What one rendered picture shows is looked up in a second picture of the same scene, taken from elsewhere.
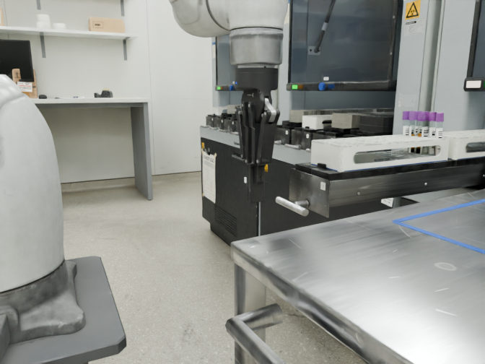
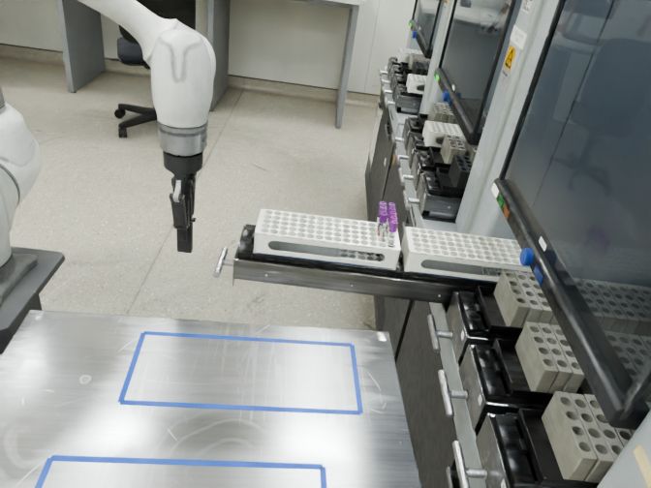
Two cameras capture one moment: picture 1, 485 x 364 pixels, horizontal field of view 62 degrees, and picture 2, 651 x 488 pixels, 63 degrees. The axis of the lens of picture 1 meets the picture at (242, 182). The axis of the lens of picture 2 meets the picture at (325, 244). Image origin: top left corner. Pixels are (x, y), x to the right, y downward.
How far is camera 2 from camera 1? 0.81 m
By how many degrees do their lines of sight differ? 29
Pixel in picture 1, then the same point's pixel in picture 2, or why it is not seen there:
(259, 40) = (168, 136)
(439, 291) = (46, 390)
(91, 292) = (25, 287)
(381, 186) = (294, 275)
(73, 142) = (276, 32)
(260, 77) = (172, 164)
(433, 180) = (362, 285)
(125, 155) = (333, 61)
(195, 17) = not seen: hidden behind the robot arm
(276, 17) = (182, 120)
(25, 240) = not seen: outside the picture
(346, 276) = (29, 362)
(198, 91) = not seen: outside the picture
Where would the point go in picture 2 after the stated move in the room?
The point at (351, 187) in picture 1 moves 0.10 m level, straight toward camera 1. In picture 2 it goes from (257, 268) to (218, 288)
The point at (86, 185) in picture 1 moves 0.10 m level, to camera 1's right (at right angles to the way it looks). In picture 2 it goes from (281, 87) to (292, 90)
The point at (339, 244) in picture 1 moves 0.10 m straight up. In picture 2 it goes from (73, 338) to (64, 287)
